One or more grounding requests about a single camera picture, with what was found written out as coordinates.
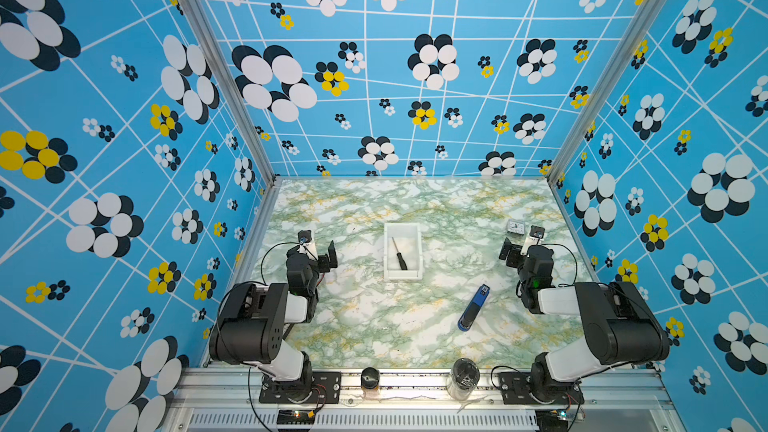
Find black handled screwdriver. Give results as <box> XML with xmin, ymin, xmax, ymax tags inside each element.
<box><xmin>391</xmin><ymin>237</ymin><xmax>408</xmax><ymax>271</ymax></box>

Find blue black stapler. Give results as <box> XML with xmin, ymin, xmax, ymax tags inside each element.
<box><xmin>457</xmin><ymin>284</ymin><xmax>490</xmax><ymax>332</ymax></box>

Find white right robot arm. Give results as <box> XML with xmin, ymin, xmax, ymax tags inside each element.
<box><xmin>500</xmin><ymin>239</ymin><xmax>670</xmax><ymax>396</ymax></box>

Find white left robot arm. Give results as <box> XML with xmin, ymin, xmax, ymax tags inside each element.
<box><xmin>209</xmin><ymin>242</ymin><xmax>338</xmax><ymax>390</ymax></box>

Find white plastic bin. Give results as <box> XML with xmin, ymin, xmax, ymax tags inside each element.
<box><xmin>383</xmin><ymin>222</ymin><xmax>424</xmax><ymax>281</ymax></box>

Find small grey square box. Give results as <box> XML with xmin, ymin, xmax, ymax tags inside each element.
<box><xmin>506</xmin><ymin>219</ymin><xmax>526</xmax><ymax>235</ymax></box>

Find black round cap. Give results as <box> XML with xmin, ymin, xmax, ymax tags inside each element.
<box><xmin>360</xmin><ymin>367</ymin><xmax>380</xmax><ymax>391</ymax></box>

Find clear plastic cup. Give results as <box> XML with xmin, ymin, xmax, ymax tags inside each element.
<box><xmin>446</xmin><ymin>358</ymin><xmax>481</xmax><ymax>401</ymax></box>

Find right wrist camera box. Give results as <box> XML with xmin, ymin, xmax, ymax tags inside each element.
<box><xmin>525</xmin><ymin>225</ymin><xmax>546</xmax><ymax>246</ymax></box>

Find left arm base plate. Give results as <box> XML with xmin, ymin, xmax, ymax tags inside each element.
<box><xmin>258</xmin><ymin>371</ymin><xmax>341</xmax><ymax>405</ymax></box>

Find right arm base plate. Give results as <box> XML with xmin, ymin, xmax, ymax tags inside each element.
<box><xmin>492</xmin><ymin>371</ymin><xmax>585</xmax><ymax>408</ymax></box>

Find aluminium front rail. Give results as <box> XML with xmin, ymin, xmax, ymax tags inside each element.
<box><xmin>162</xmin><ymin>367</ymin><xmax>685</xmax><ymax>431</ymax></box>

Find aluminium corner post right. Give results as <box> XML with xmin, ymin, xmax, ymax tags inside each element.
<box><xmin>547</xmin><ymin>0</ymin><xmax>668</xmax><ymax>188</ymax></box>

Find aluminium corner post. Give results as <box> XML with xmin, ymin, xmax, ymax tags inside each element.
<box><xmin>181</xmin><ymin>0</ymin><xmax>276</xmax><ymax>191</ymax></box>
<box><xmin>547</xmin><ymin>0</ymin><xmax>668</xmax><ymax>188</ymax></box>

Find aluminium corner post left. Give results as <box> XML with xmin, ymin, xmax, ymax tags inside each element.
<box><xmin>181</xmin><ymin>0</ymin><xmax>276</xmax><ymax>191</ymax></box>

